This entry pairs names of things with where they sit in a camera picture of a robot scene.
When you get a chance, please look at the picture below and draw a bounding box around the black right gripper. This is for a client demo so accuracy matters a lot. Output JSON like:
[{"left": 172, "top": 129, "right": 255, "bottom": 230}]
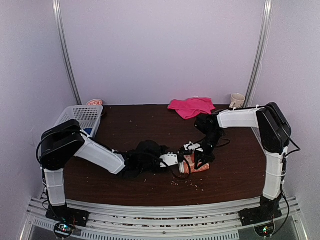
[{"left": 194, "top": 129, "right": 224, "bottom": 169}]

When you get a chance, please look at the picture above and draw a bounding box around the orange bunny towel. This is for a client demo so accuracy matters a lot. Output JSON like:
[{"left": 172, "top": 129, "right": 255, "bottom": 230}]
[{"left": 178, "top": 154, "right": 210, "bottom": 174}]

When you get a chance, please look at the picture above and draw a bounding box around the pink towel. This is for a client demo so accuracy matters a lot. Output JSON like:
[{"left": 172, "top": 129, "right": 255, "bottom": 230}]
[{"left": 167, "top": 97, "right": 216, "bottom": 120}]

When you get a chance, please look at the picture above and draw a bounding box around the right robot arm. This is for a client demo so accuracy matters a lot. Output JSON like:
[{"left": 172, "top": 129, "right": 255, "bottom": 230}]
[{"left": 194, "top": 102, "right": 292, "bottom": 221}]

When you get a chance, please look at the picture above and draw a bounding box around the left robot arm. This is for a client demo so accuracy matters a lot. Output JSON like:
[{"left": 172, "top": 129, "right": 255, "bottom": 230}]
[{"left": 36, "top": 119, "right": 178, "bottom": 222}]

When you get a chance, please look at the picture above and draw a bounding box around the blue rolled towel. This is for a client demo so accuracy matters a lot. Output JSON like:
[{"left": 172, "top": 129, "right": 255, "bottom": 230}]
[{"left": 83, "top": 128, "right": 93, "bottom": 135}]

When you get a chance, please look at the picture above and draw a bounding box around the beige printed mug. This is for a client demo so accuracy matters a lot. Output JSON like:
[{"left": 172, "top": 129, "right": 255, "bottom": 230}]
[{"left": 229, "top": 93, "right": 246, "bottom": 109}]

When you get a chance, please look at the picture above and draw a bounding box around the white plastic basket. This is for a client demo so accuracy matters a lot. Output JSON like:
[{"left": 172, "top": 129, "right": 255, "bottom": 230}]
[{"left": 54, "top": 105, "right": 104, "bottom": 138}]

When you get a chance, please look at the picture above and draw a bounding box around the red white bowl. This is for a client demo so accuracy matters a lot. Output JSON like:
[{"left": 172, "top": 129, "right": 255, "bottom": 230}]
[{"left": 86, "top": 99, "right": 104, "bottom": 106}]

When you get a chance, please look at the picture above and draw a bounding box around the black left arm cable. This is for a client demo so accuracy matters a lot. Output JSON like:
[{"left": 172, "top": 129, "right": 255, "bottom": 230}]
[{"left": 167, "top": 159, "right": 193, "bottom": 180}]

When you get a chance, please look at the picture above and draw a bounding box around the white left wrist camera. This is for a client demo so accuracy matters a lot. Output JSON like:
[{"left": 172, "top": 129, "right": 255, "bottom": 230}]
[{"left": 159, "top": 152, "right": 185, "bottom": 168}]

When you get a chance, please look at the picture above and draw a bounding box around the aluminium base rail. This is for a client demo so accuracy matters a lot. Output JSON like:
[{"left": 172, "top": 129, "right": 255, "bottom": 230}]
[{"left": 17, "top": 194, "right": 311, "bottom": 240}]

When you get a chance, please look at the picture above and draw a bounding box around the right aluminium post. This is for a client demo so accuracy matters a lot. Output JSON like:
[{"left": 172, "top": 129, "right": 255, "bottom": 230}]
[{"left": 244, "top": 0, "right": 274, "bottom": 107}]

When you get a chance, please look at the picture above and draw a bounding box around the aluminium post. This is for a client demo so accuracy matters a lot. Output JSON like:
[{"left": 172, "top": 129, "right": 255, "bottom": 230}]
[
  {"left": 244, "top": 0, "right": 274, "bottom": 107},
  {"left": 52, "top": 0, "right": 82, "bottom": 105}
]

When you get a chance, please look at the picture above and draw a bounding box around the left aluminium post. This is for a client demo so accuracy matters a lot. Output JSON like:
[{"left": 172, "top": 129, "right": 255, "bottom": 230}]
[{"left": 52, "top": 0, "right": 82, "bottom": 105}]

